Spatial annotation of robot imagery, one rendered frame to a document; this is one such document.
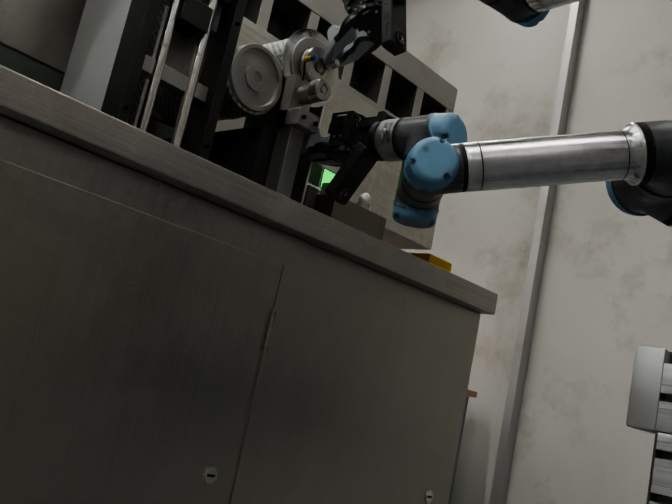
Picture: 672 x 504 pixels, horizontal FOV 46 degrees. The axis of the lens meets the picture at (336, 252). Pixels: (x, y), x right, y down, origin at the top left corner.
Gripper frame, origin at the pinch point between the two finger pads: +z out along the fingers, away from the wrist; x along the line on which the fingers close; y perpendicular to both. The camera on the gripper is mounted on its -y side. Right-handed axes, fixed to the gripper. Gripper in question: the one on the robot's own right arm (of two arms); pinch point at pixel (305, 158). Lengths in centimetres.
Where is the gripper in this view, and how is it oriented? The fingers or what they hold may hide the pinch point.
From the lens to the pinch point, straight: 154.8
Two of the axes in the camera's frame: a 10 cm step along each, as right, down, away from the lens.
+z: -7.3, -0.2, 6.9
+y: 2.0, -9.6, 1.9
